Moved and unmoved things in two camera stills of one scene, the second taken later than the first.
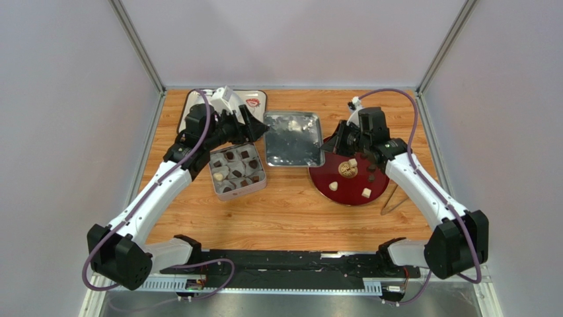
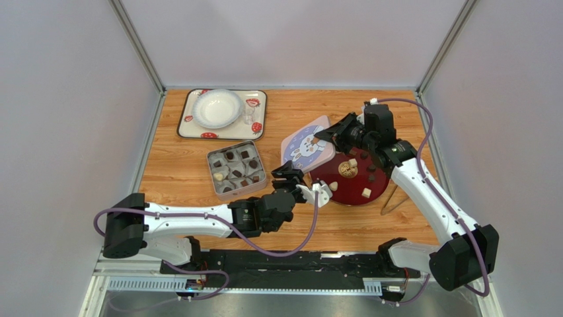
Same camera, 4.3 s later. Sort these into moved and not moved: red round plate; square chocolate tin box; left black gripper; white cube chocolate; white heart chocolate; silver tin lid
Moved: left black gripper; silver tin lid
Not moved: white heart chocolate; white cube chocolate; red round plate; square chocolate tin box
